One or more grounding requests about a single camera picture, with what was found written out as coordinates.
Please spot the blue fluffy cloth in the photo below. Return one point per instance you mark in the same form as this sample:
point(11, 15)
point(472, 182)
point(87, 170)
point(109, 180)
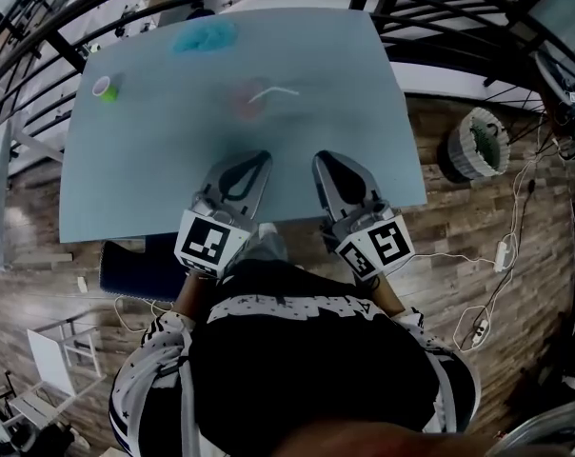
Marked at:
point(204, 38)

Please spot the dark blue chair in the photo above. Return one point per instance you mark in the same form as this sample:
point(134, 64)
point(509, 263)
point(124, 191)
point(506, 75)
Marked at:
point(135, 269)

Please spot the woven grey basket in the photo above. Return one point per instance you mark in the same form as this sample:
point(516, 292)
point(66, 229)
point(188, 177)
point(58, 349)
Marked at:
point(480, 145)

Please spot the person's white shoe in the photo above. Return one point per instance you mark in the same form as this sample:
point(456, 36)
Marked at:
point(267, 229)

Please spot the person's left forearm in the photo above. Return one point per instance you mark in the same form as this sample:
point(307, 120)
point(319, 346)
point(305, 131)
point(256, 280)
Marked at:
point(190, 298)

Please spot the small white card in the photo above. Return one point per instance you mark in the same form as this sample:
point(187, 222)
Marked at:
point(82, 284)

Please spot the bicycle wheel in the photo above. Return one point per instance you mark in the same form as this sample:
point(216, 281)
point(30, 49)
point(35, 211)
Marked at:
point(542, 68)

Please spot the person's right forearm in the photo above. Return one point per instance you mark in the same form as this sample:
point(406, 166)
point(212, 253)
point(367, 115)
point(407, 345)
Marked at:
point(387, 298)

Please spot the white frame stool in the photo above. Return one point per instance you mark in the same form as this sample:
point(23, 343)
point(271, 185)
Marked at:
point(52, 357)

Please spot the small white power strip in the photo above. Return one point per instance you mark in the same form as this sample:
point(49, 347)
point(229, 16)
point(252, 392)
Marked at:
point(480, 330)

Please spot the clear pink cup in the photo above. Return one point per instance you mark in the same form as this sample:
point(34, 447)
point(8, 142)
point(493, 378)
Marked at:
point(244, 107)

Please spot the person's face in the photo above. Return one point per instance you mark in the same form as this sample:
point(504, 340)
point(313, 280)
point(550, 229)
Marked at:
point(373, 441)

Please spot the black and white shirt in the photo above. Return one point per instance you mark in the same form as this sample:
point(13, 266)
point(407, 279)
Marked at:
point(306, 360)

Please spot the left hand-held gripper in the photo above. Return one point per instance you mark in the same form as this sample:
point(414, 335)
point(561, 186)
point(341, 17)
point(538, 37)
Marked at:
point(204, 245)

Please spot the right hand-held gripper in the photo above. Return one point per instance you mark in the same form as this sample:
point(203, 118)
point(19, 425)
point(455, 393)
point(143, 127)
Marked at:
point(382, 250)

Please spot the white bendy straw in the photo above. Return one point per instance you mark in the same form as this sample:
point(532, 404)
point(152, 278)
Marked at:
point(261, 94)

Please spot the person's grey trouser leg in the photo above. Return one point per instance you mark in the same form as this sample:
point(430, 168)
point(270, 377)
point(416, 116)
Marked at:
point(268, 250)

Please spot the green paper cup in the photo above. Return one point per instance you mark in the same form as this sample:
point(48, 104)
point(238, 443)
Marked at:
point(109, 93)

